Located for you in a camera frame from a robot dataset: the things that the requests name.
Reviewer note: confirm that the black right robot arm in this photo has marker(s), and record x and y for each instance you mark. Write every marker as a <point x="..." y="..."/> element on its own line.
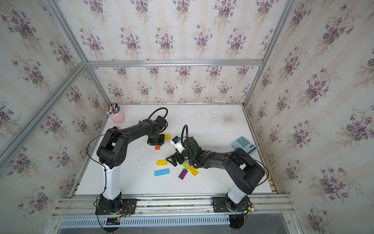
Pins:
<point x="245" y="171"/>

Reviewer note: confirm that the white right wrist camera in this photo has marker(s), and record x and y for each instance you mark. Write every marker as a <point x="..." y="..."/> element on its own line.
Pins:
<point x="177" y="143"/>

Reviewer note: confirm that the light blue calculator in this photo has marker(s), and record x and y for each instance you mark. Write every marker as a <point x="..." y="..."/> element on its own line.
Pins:
<point x="246" y="145"/>

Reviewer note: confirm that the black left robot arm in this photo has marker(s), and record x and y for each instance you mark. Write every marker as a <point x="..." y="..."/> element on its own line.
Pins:
<point x="112" y="150"/>

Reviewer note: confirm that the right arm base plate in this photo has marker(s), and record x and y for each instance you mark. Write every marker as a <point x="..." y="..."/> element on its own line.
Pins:
<point x="232" y="204"/>

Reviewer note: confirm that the yellow block near right arm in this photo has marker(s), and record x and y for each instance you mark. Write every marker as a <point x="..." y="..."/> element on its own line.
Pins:
<point x="193" y="171"/>

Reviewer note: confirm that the green wooden block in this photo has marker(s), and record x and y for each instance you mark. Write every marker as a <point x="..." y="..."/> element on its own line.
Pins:
<point x="186" y="165"/>

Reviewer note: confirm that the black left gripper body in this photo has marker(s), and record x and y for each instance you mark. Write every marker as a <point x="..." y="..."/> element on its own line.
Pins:
<point x="156" y="140"/>

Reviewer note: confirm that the purple wooden block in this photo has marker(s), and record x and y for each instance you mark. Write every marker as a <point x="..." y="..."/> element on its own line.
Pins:
<point x="183" y="174"/>

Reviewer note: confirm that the light blue wooden block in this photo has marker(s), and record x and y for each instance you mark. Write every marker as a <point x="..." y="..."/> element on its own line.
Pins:
<point x="161" y="172"/>

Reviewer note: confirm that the aluminium front rail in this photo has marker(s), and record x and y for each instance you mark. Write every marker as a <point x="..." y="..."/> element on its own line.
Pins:
<point x="141" y="205"/>

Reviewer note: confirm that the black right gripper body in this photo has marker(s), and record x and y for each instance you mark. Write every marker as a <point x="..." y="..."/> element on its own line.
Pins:
<point x="185" y="155"/>

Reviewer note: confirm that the pink metal pen bucket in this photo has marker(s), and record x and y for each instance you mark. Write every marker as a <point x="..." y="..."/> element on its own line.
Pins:
<point x="117" y="118"/>

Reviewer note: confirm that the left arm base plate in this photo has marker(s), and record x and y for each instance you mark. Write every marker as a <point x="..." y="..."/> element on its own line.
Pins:
<point x="117" y="207"/>

